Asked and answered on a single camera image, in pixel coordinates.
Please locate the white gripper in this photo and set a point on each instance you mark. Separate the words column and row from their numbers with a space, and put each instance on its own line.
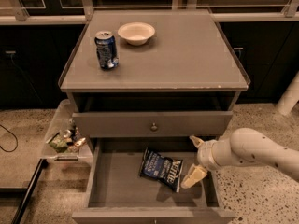
column 206, row 156

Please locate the blue chip bag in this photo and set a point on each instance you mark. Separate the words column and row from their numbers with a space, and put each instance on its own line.
column 163, row 169

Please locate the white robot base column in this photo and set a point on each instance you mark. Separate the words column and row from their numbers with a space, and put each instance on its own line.
column 289, row 98

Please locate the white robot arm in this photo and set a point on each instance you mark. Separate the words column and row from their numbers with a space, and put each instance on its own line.
column 245, row 147

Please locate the round brass drawer knob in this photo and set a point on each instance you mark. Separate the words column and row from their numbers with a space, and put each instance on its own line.
column 154, row 127

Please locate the grey drawer cabinet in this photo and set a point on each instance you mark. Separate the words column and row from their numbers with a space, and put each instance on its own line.
column 187, row 66

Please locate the grey top drawer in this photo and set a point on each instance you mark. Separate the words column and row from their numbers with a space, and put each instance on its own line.
column 137, row 124

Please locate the grey open middle drawer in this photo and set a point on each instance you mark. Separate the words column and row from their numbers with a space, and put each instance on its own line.
column 117, row 194

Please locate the clear plastic bin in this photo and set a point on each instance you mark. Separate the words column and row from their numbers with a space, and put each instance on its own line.
column 63, row 124

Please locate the white paper bowl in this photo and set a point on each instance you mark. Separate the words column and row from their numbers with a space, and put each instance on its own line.
column 136, row 33

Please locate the green snack packet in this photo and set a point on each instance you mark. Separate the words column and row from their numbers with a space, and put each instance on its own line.
column 58, row 143

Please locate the blue soda can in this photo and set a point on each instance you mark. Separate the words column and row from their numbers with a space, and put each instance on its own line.
column 106, row 50

